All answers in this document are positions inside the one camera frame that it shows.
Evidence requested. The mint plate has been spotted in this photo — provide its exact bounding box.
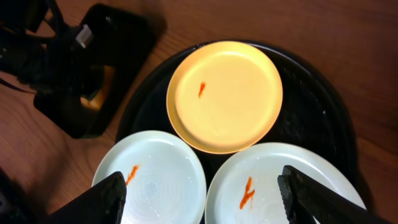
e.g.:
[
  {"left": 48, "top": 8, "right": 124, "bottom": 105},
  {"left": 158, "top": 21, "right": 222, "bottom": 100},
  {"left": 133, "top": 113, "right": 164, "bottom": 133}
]
[
  {"left": 205, "top": 142, "right": 365, "bottom": 223},
  {"left": 92, "top": 131, "right": 206, "bottom": 223}
]

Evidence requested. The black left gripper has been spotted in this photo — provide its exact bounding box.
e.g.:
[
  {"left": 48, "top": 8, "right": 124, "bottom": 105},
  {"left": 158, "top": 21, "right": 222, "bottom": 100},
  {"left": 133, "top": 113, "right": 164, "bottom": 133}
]
[{"left": 1, "top": 0, "right": 105, "bottom": 93}]

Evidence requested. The yellow plate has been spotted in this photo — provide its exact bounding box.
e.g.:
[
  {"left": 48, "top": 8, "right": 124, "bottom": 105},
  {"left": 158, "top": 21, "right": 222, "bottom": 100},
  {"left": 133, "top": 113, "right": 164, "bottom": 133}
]
[{"left": 166, "top": 41, "right": 283, "bottom": 154}]

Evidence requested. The round black tray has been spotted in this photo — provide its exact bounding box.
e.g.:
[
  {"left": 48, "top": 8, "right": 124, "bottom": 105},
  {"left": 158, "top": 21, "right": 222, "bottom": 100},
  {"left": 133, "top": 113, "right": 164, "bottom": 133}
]
[{"left": 115, "top": 39, "right": 359, "bottom": 224}]

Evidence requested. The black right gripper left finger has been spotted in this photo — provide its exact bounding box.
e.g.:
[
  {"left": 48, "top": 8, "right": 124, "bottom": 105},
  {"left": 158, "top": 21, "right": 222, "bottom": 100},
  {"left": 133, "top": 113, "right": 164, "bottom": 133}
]
[{"left": 46, "top": 171, "right": 127, "bottom": 224}]

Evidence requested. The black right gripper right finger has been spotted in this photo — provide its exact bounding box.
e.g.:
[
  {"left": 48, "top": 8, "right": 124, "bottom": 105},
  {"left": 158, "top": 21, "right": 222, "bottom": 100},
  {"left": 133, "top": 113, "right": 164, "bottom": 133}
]
[{"left": 277, "top": 166, "right": 389, "bottom": 224}]

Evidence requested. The rectangular black tray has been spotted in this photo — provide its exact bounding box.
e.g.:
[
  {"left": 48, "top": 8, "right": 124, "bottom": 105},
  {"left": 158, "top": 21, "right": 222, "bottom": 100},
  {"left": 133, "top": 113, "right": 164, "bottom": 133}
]
[{"left": 34, "top": 4, "right": 156, "bottom": 139}]

